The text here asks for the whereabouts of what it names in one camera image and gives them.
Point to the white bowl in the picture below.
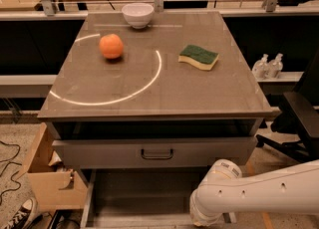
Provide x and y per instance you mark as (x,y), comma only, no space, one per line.
(138,15)

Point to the grey top drawer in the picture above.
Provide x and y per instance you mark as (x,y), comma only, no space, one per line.
(153,153)

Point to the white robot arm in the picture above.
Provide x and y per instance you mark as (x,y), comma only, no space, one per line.
(224,189)

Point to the black white sneaker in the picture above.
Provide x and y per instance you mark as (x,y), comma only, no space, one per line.
(24,216)

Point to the black office chair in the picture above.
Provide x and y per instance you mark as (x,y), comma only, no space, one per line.
(299,115)

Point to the grey drawer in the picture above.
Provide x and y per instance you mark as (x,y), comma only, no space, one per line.
(153,153)
(140,198)

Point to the green yellow sponge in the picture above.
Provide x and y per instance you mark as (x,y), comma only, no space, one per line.
(198,57)

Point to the right clear bottle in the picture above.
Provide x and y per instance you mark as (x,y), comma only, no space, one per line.
(274,67)

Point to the cardboard box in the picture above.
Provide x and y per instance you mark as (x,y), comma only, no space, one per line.
(53,190)

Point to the orange fruit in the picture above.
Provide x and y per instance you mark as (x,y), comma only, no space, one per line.
(111,46)

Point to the grey drawer cabinet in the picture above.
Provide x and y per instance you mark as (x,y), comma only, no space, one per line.
(146,93)

